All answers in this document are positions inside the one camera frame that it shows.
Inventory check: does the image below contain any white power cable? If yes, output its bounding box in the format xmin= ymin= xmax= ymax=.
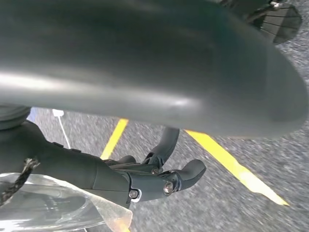
xmin=57 ymin=116 xmax=72 ymax=150

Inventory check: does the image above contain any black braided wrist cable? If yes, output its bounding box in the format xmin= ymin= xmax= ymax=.
xmin=0 ymin=158 xmax=41 ymax=206

